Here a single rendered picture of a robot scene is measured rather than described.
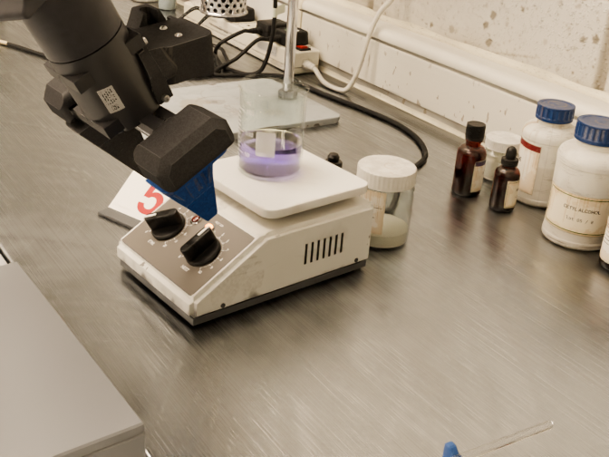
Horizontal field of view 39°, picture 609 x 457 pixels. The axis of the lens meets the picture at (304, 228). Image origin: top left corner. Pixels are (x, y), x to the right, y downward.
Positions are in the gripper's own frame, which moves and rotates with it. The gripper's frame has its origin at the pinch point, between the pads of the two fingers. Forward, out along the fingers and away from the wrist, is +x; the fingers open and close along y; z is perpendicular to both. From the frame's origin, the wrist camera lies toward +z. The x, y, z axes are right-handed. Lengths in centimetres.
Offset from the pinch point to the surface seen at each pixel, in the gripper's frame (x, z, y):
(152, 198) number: 14.4, 1.8, 16.7
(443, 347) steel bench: 20.0, 7.8, -16.9
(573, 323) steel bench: 26.3, 18.8, -20.6
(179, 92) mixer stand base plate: 27, 21, 49
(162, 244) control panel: 9.6, -2.6, 4.2
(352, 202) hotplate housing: 14.9, 12.8, -2.5
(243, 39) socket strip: 38, 42, 67
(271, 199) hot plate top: 9.1, 6.2, -1.4
